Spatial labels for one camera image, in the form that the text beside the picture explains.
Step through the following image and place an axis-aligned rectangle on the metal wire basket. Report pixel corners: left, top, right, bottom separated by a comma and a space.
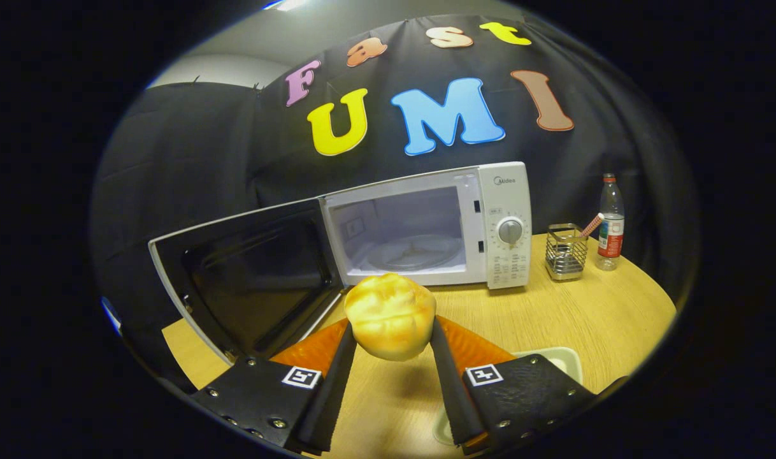
545, 223, 589, 282

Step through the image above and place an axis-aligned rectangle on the pale green square plate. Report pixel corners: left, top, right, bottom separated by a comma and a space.
433, 346, 583, 447

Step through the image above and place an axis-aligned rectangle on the red striped straw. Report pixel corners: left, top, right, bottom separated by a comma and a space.
579, 212, 605, 240

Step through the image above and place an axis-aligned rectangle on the white and blue object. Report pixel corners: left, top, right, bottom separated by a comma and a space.
100, 296, 122, 337

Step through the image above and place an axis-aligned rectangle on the golden bread bun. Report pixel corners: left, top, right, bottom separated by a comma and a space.
344, 273, 437, 362

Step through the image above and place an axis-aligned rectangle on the clear plastic water bottle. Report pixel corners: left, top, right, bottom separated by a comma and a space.
596, 173, 625, 272

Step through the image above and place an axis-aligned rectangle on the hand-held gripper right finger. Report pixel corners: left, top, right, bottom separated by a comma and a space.
429, 316, 598, 455

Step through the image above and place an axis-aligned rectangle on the glass microwave turntable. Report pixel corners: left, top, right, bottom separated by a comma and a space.
366, 234, 462, 272

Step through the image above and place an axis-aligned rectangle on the white microwave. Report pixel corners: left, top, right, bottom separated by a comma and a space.
148, 161, 533, 365

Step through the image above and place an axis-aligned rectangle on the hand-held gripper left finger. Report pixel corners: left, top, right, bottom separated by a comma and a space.
190, 317, 358, 455

